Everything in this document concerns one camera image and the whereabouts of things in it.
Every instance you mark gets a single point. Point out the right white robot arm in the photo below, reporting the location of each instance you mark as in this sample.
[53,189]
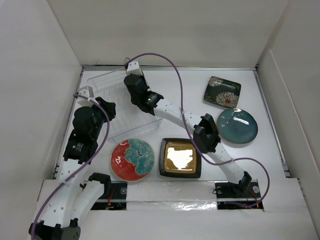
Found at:
[202,130]

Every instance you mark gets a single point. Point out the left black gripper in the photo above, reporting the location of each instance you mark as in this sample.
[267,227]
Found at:
[110,110]

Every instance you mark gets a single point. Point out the square black yellow plate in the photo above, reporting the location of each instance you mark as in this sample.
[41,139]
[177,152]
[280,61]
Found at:
[178,158]

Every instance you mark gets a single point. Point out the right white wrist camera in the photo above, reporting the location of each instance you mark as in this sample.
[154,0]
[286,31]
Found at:
[134,68]

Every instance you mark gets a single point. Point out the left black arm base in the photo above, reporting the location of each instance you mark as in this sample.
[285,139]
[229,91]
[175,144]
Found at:
[116,200]

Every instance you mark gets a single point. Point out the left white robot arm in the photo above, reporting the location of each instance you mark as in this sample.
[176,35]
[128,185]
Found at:
[60,216]

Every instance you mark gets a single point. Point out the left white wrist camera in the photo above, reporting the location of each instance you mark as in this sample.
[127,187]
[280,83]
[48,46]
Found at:
[87,92]

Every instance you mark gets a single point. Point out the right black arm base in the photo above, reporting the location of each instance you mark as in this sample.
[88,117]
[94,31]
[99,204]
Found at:
[228,198]

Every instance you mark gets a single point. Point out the white wire dish rack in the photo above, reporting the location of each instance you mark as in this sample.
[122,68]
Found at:
[130,121]

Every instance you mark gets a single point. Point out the square black floral plate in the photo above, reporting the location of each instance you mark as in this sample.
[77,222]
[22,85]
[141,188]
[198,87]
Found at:
[222,92]

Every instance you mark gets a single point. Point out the round red teal floral plate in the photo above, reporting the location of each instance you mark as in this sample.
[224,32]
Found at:
[132,160]

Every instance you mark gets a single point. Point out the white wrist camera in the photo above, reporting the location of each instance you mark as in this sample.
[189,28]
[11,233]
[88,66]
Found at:
[134,68]
[87,92]

